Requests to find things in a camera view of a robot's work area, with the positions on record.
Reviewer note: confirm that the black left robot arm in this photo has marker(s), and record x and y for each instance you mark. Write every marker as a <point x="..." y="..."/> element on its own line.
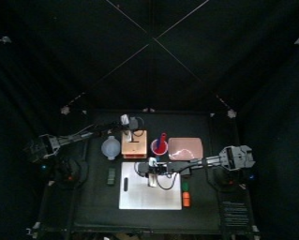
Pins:
<point x="72" y="137"/>

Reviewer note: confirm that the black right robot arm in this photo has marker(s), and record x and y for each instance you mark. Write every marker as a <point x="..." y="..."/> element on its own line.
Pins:
<point x="222" y="159"/>

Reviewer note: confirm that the wooden drawer box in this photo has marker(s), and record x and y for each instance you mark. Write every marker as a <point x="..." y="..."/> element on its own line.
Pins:
<point x="135" y="145"/>

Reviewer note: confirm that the white cutting board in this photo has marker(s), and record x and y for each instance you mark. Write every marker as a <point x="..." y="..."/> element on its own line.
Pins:
<point x="139" y="197"/>

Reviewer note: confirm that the pale blue bowl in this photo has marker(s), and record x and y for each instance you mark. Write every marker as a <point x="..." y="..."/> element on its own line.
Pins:
<point x="109" y="147"/>

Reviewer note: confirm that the pink cup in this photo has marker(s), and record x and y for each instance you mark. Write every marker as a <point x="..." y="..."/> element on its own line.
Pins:
<point x="159" y="150"/>

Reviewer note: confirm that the blue toy utensil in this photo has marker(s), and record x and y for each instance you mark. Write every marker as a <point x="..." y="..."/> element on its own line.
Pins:
<point x="158" y="145"/>

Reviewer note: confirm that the red toy spoon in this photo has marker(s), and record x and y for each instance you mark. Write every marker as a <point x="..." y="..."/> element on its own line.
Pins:
<point x="163" y="139"/>

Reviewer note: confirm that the orange toy carrot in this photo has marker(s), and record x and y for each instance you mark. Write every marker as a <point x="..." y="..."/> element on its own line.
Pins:
<point x="186" y="198"/>

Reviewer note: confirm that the pink square plate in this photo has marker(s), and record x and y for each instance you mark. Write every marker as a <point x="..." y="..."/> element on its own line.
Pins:
<point x="186" y="148"/>

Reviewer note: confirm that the white text label sticker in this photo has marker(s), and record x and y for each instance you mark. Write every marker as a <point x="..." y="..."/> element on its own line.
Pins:
<point x="235" y="213"/>

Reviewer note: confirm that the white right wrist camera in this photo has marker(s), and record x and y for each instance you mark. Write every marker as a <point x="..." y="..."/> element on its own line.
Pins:
<point x="152" y="161"/>

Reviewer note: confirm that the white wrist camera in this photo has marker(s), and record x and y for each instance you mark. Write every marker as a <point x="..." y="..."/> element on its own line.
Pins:
<point x="152" y="161"/>
<point x="124" y="119"/>

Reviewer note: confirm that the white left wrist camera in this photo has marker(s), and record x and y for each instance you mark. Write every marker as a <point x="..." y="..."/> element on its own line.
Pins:
<point x="124" y="119"/>

